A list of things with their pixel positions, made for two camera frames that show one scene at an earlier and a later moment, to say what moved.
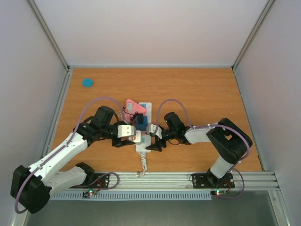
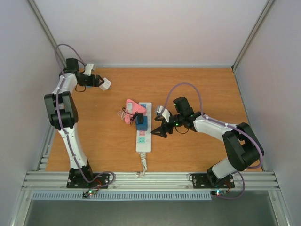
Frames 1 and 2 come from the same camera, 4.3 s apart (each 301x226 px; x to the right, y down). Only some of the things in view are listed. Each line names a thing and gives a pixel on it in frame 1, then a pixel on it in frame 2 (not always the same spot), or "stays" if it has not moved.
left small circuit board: x=85 y=194 stays
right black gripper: x=159 y=147 to x=163 y=131
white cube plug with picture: x=137 y=138 to x=106 y=84
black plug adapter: x=140 y=118 stays
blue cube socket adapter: x=141 y=126 stays
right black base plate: x=208 y=181 stays
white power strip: x=146 y=139 stays
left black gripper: x=114 y=142 to x=95 y=82
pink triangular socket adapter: x=132 y=109 stays
